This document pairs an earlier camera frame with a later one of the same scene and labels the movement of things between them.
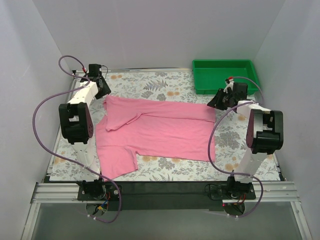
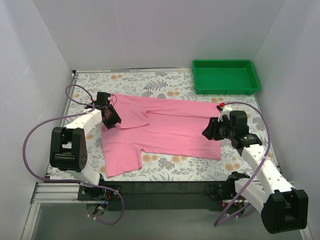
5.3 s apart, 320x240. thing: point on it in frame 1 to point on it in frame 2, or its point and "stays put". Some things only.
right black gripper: x=221 y=99 to x=215 y=129
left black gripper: x=101 y=86 to x=113 y=118
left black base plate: x=101 y=192 stays put
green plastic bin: x=210 y=75 stays put
